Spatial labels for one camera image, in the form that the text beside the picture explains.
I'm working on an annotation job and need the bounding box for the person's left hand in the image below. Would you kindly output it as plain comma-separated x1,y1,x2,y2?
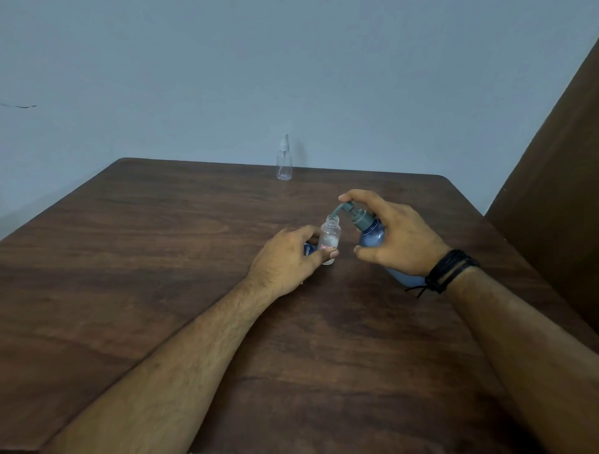
245,225,339,300

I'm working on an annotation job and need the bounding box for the person's right hand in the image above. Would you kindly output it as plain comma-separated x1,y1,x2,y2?
338,189,451,278

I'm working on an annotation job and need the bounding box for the small clear plastic bottle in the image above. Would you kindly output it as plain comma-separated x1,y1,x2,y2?
319,216,342,266

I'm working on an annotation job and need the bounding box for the blue pump dispenser bottle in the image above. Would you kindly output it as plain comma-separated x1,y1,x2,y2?
329,201,427,288

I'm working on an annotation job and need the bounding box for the person's left forearm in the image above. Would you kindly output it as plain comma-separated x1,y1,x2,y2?
44,277,281,454

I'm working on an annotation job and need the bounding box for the person's right forearm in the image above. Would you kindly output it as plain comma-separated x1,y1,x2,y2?
447,266,599,454

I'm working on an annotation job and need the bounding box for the clear spray bottle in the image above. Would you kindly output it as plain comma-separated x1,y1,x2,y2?
276,134,294,181

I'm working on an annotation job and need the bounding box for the dark brown wooden panel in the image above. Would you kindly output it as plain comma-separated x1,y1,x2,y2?
485,39,599,334

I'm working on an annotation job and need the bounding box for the black cord bracelet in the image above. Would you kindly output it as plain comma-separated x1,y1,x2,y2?
405,249,481,298

